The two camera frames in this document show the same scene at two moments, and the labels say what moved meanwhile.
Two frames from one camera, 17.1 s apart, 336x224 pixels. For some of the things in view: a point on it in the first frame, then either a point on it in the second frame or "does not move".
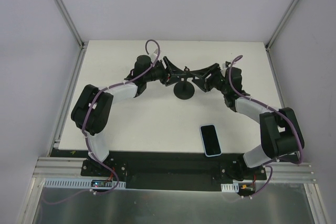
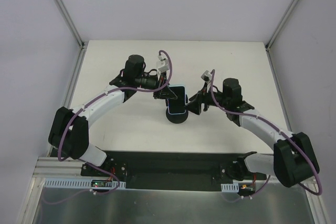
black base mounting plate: [165, 170] does not move
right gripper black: [212, 75] -> [205, 101]
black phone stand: [184, 89] -> [176, 118]
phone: [210, 141] -> [177, 105]
